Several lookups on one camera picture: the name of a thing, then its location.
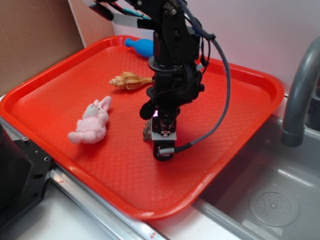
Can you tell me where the blue plastic toy bottle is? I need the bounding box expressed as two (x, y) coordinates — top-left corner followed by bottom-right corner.
(124, 38), (154, 58)

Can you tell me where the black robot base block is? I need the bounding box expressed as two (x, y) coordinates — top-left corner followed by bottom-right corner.
(0, 126), (52, 230)

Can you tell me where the red plastic tray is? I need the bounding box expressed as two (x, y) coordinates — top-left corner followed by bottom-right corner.
(0, 36), (284, 220)

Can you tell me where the pink plush bunny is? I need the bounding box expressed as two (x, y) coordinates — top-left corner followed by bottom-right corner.
(67, 96), (112, 145)

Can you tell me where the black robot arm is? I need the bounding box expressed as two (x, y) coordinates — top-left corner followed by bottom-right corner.
(85, 0), (205, 162)

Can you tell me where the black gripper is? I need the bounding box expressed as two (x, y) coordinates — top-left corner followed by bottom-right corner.
(139, 61), (205, 162)

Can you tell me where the brown cardboard panel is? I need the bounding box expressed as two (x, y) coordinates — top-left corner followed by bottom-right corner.
(0, 0), (114, 96)

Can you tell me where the grey toy sink basin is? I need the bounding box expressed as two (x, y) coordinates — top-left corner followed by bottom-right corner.
(194, 116), (320, 240)

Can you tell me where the metal rail strip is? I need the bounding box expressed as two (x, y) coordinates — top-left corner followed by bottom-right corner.
(0, 117), (171, 240)

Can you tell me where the dark brown rock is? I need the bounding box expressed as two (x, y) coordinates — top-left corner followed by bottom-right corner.
(142, 119), (152, 142)

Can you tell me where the grey faucet spout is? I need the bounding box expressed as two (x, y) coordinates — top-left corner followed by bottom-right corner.
(280, 37), (320, 147)

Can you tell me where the striped spiral seashell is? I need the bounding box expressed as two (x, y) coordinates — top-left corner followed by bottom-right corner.
(108, 71), (152, 91)

